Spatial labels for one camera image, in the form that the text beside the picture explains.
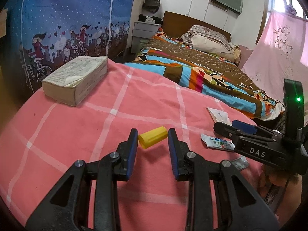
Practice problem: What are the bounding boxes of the white blue ointment tube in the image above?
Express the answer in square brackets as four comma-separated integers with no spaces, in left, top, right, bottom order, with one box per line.
[200,134,235,152]

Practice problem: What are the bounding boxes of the beige medicine sachet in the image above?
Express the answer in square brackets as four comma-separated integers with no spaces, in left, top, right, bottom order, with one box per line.
[207,107,232,126]

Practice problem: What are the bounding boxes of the green white ointment packet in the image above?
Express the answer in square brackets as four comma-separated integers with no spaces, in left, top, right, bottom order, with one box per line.
[231,156,249,171]

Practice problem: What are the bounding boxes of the yellow plastic cap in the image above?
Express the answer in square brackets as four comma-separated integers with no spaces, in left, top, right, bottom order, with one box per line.
[138,126,168,149]

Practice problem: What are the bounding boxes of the person right hand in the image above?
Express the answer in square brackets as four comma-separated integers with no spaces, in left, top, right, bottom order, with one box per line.
[258,165,302,226]

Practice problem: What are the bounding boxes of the pink checked blanket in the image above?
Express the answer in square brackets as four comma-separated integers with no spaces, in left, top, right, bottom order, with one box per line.
[1,61,252,230]

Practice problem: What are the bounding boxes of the pink hanging sheet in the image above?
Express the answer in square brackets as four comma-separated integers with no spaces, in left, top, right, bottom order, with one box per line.
[242,10,307,126]

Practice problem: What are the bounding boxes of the beige floral pillow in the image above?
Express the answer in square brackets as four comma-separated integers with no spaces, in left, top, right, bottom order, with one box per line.
[180,24,241,65]

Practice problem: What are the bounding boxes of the colourful striped bed quilt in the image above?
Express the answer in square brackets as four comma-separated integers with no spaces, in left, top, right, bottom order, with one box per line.
[126,32,285,121]

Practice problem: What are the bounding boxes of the wooden headboard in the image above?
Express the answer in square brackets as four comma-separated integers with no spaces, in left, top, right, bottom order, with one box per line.
[161,11,231,42]

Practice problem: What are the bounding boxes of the thick old book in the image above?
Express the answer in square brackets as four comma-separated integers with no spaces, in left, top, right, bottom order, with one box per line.
[42,56,109,106]

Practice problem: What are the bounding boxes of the grey nightstand drawers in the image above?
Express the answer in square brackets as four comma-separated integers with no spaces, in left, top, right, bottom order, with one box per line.
[131,21,161,54]

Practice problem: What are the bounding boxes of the grey hanging tote bag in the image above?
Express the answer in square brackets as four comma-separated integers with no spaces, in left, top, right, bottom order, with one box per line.
[143,0,160,14]

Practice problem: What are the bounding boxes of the blue fabric wardrobe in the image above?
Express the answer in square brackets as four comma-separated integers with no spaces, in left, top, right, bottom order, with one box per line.
[1,0,133,101]

